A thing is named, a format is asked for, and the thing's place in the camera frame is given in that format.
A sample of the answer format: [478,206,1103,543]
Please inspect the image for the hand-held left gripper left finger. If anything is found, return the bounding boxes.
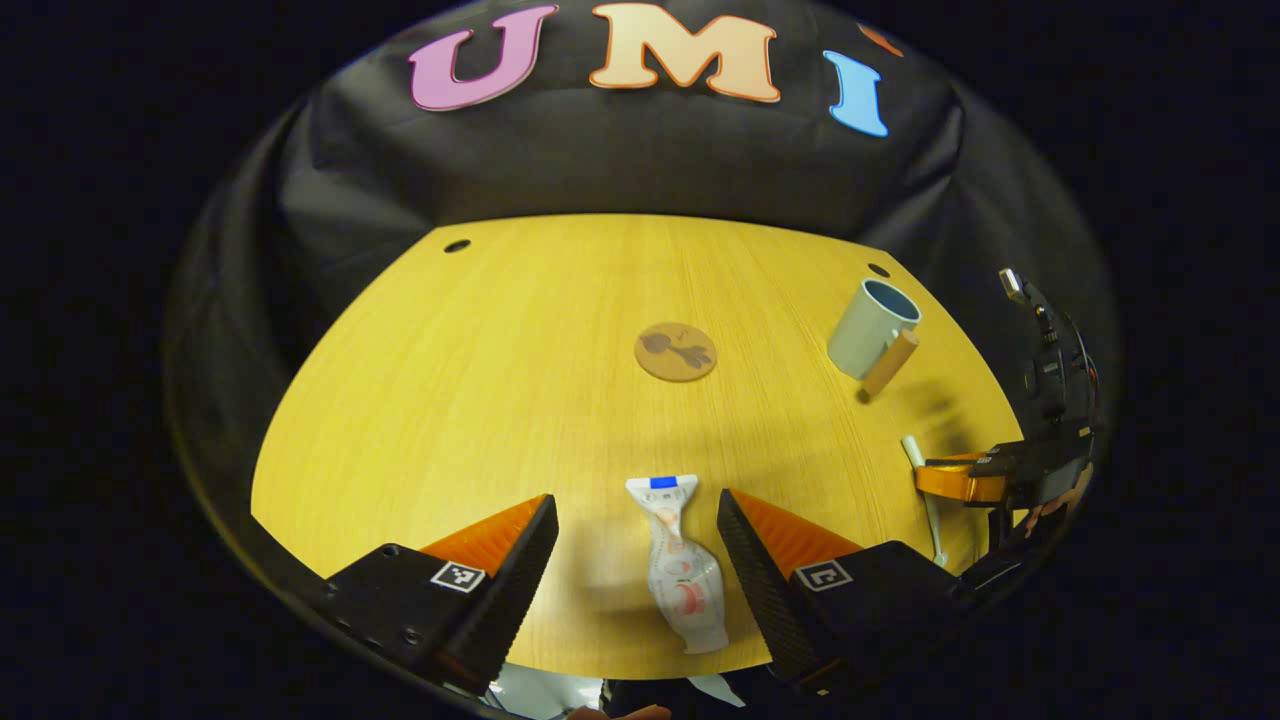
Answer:
[320,493,561,698]

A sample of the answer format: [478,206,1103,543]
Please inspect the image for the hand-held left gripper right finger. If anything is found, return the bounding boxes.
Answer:
[716,488,986,696]

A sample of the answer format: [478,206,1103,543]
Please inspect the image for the white toothbrush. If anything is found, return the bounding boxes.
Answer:
[900,434,949,569]

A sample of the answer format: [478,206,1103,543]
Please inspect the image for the white toothpaste tube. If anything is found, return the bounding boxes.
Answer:
[625,474,731,656]

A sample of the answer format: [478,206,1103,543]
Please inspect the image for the pale green cup wooden handle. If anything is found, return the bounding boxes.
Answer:
[826,278,922,401]

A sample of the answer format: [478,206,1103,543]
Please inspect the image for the round brown coaster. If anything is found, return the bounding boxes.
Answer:
[633,321,719,383]

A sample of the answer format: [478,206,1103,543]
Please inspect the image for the white garment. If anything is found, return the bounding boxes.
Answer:
[488,662,746,720]

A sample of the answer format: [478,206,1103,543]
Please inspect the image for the black backdrop cloth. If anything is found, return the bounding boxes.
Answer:
[165,0,1116,611]

